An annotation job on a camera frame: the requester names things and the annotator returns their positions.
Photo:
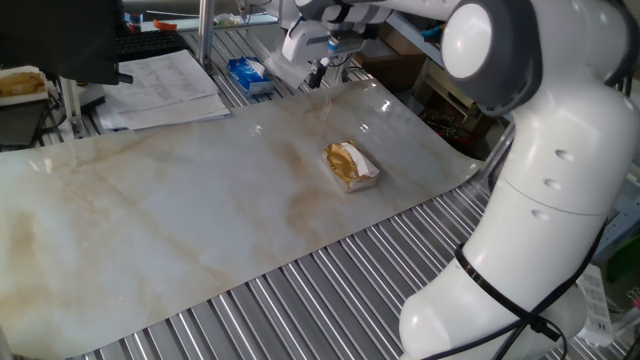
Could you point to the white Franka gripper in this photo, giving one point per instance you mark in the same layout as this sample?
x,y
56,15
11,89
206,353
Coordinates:
x,y
305,42

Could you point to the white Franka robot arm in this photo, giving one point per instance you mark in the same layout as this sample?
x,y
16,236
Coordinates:
x,y
545,175

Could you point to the crumpled clear plastic sheet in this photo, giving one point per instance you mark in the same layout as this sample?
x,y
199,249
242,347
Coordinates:
x,y
285,70

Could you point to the blue tissue pack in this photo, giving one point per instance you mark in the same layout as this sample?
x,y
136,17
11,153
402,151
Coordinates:
x,y
247,75

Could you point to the gold tissue pack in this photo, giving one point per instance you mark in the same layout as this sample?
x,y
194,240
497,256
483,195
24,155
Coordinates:
x,y
345,167

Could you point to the stack of printed papers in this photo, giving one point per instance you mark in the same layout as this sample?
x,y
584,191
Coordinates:
x,y
160,90

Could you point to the black keyboard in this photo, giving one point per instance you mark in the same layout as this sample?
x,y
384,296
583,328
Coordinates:
x,y
147,44

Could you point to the marble pattern table mat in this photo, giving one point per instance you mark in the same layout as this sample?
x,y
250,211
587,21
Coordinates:
x,y
175,215

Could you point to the black monitor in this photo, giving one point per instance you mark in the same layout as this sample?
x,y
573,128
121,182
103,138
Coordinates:
x,y
60,35

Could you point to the white box with yellow contents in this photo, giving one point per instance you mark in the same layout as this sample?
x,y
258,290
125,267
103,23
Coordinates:
x,y
20,85

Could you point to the white power strip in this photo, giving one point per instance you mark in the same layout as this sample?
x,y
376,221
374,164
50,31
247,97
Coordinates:
x,y
595,305

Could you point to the grey camera with blue cap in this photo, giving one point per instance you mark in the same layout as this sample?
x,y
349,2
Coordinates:
x,y
347,44

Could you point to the aluminium upright post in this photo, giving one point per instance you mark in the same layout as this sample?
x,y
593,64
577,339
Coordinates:
x,y
206,35

